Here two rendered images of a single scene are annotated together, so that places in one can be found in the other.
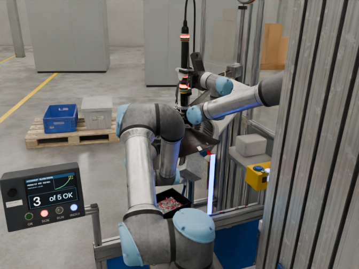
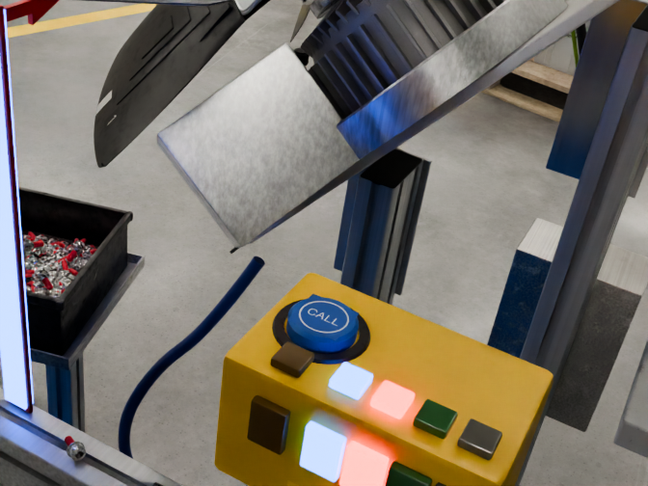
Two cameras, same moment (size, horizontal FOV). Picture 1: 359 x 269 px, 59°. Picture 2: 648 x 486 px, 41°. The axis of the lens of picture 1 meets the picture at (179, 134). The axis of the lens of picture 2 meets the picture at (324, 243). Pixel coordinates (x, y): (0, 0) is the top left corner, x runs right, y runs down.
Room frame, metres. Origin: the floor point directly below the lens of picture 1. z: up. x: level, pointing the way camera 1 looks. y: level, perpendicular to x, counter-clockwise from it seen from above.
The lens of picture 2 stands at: (1.07, -0.65, 1.38)
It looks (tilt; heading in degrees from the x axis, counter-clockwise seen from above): 33 degrees down; 45
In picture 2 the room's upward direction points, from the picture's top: 9 degrees clockwise
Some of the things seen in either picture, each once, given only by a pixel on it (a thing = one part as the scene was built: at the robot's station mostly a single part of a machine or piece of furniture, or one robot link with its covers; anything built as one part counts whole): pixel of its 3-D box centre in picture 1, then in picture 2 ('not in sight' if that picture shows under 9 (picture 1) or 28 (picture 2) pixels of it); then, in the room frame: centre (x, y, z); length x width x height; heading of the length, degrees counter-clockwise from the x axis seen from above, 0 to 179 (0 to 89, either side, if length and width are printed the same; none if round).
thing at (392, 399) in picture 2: not in sight; (392, 399); (1.34, -0.45, 1.08); 0.02 x 0.02 x 0.01; 22
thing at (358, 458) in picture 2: not in sight; (364, 472); (1.32, -0.46, 1.04); 0.02 x 0.01 x 0.03; 112
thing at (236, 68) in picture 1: (234, 70); not in sight; (2.12, -0.36, 1.39); 0.10 x 0.07 x 0.09; 147
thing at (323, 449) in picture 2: not in sight; (322, 451); (1.31, -0.44, 1.04); 0.02 x 0.01 x 0.03; 112
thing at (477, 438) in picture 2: not in sight; (479, 439); (1.36, -0.49, 1.08); 0.02 x 0.02 x 0.01; 22
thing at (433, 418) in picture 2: not in sight; (435, 418); (1.35, -0.47, 1.08); 0.02 x 0.02 x 0.01; 22
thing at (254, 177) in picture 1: (265, 176); (378, 428); (1.37, -0.43, 1.02); 0.16 x 0.10 x 0.11; 112
